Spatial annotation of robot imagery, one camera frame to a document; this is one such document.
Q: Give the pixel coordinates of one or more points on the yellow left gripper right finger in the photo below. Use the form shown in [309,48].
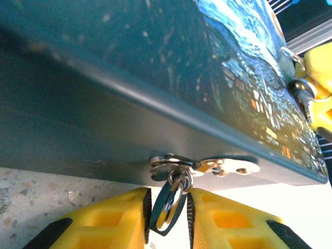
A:
[228,225]

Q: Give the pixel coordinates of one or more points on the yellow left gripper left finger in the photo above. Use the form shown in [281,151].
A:
[103,223]

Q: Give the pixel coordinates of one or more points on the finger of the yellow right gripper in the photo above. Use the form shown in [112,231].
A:
[324,116]
[320,67]

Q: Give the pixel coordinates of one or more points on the silver key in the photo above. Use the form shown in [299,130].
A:
[307,93]

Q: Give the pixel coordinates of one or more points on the dark box with starry-night lid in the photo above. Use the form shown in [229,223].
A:
[103,77]

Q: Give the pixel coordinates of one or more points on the silver hasp latch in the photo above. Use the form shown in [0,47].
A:
[225,166]

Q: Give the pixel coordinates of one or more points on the aluminium frame side rail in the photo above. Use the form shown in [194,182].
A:
[308,39]

